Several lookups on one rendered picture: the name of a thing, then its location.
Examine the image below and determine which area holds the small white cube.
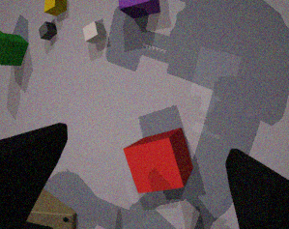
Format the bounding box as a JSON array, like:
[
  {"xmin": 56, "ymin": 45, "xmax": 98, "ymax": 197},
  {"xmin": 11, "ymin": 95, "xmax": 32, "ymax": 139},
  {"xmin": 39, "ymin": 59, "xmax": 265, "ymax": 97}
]
[{"xmin": 82, "ymin": 21, "xmax": 106, "ymax": 43}]

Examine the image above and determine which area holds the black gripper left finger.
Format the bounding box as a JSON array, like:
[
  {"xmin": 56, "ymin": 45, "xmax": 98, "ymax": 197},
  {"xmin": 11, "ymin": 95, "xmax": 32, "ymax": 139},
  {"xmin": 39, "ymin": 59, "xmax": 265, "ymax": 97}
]
[{"xmin": 0, "ymin": 123, "xmax": 69, "ymax": 229}]

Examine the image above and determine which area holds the purple cube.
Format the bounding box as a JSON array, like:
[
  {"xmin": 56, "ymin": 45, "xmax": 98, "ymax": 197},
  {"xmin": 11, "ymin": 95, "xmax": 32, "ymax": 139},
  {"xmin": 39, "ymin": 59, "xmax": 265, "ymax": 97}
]
[{"xmin": 118, "ymin": 0, "xmax": 160, "ymax": 17}]

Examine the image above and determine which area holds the red block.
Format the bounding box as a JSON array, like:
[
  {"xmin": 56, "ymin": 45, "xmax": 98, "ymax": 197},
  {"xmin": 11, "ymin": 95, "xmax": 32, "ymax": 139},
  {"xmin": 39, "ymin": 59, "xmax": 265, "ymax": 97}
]
[{"xmin": 124, "ymin": 127, "xmax": 192, "ymax": 192}]

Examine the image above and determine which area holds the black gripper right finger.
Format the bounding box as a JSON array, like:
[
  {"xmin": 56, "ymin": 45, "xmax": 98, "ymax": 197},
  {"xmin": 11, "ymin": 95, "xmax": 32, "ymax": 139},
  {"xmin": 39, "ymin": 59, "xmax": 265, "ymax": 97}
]
[{"xmin": 226, "ymin": 149, "xmax": 289, "ymax": 229}]

